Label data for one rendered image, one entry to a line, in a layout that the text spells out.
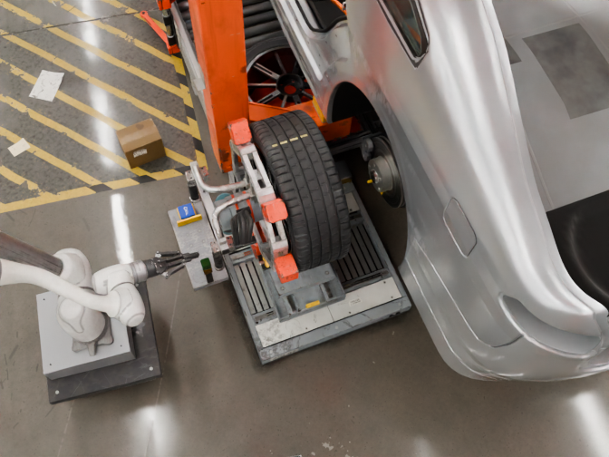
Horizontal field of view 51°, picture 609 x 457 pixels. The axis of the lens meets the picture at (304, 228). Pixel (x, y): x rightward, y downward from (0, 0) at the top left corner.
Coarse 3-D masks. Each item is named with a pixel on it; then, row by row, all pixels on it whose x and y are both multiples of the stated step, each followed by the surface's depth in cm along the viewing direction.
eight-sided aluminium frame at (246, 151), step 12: (240, 144) 267; (252, 144) 252; (240, 156) 250; (252, 156) 250; (240, 168) 286; (240, 180) 288; (252, 180) 243; (264, 180) 243; (264, 192) 241; (264, 216) 243; (264, 228) 290; (276, 240) 248; (264, 252) 280; (276, 252) 251
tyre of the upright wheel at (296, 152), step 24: (264, 120) 261; (288, 120) 255; (312, 120) 252; (264, 144) 245; (288, 144) 245; (312, 144) 245; (288, 168) 241; (312, 168) 242; (336, 168) 243; (288, 192) 238; (312, 192) 240; (336, 192) 243; (288, 216) 241; (312, 216) 242; (336, 216) 246; (312, 240) 247; (336, 240) 252; (312, 264) 260
